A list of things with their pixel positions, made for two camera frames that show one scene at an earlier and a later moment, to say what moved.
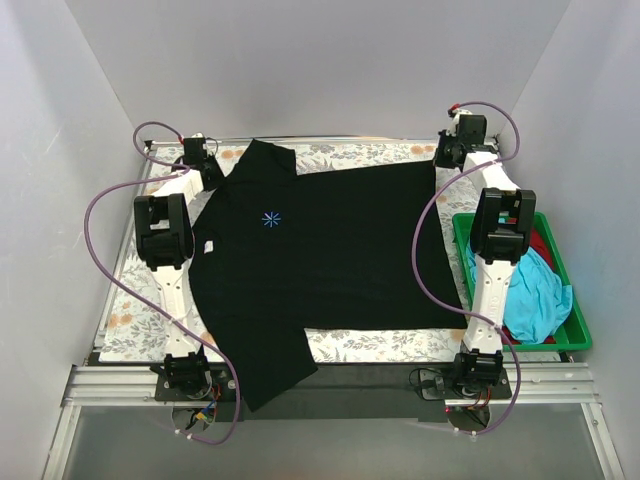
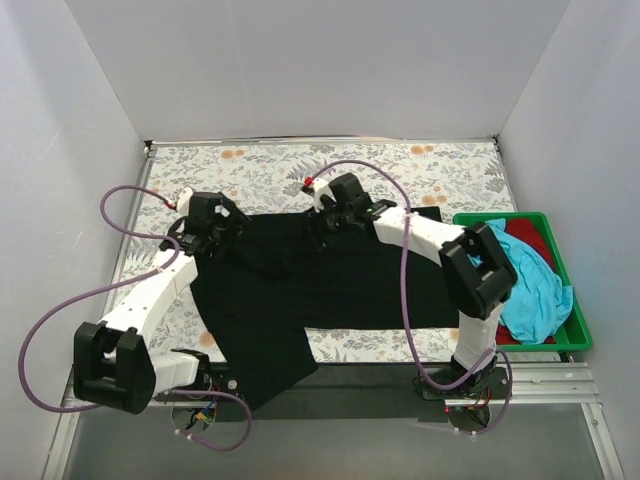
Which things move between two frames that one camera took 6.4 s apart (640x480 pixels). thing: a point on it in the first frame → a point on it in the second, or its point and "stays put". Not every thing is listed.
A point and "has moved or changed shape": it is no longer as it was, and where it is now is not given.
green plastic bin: (578, 336) stays put
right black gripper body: (445, 154) → (329, 223)
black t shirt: (277, 251) has moved or changed shape
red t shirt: (537, 242) stays put
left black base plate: (222, 386) stays put
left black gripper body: (211, 170) → (232, 232)
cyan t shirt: (536, 302) stays put
